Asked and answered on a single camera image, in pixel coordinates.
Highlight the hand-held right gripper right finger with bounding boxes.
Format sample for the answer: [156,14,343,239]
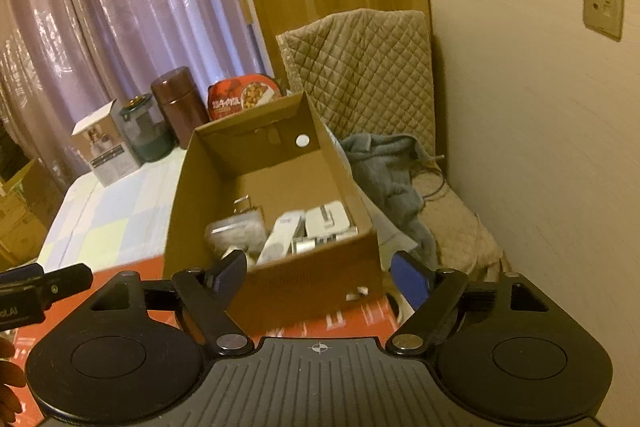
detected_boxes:
[386,251,576,355]

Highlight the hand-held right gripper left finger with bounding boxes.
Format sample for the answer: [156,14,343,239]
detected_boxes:
[65,249,253,355]

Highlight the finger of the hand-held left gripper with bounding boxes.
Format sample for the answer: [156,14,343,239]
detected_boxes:
[0,263,94,308]
[0,262,45,281]

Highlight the white oblong case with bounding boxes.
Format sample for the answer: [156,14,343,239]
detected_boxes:
[255,210,307,268]

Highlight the brown cardboard box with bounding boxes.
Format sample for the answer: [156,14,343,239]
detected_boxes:
[164,90,385,339]

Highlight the white grey charger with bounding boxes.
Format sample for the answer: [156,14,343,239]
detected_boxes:
[305,202,359,240]

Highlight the person's left hand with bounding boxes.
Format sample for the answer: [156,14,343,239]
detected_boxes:
[0,336,27,414]

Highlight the large brown cardboard carton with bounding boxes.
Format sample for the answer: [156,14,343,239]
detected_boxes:
[0,157,49,260]

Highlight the pastel checked tablecloth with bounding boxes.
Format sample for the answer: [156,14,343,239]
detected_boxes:
[37,147,190,275]

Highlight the beige quilted bed cover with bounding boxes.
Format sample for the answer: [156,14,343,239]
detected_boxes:
[400,154,513,293]

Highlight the grey crumpled blanket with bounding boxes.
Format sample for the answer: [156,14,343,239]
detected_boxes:
[341,132,437,260]

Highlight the white product box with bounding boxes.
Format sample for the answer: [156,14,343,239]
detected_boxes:
[70,99,142,188]

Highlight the glass jar with green lid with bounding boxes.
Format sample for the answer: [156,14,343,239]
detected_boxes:
[116,93,173,164]

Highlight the brown metal canister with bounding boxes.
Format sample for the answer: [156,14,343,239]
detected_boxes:
[151,67,209,149]

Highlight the red instant meal box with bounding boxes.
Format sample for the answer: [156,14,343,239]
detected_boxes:
[207,74,288,121]

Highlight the beige quilted chair cover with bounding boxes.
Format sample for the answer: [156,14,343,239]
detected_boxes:
[276,9,435,158]

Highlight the purple curtain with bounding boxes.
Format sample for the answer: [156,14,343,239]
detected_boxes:
[0,0,275,190]

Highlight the thin black cable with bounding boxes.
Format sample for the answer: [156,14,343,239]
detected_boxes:
[412,154,446,200]

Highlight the beige wall data socket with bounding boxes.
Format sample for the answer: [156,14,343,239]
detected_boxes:
[583,0,625,40]

